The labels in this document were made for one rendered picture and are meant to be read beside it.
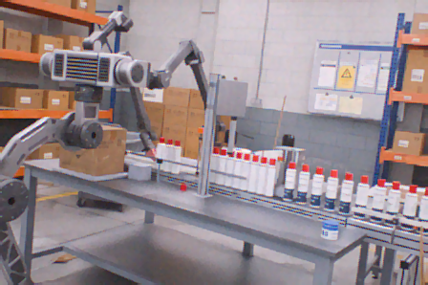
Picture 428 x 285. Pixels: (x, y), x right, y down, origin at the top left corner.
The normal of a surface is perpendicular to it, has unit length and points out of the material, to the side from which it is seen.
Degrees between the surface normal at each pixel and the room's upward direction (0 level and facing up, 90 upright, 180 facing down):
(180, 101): 91
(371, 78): 91
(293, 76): 90
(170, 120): 91
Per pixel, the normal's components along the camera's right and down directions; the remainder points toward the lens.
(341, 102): -0.50, 0.04
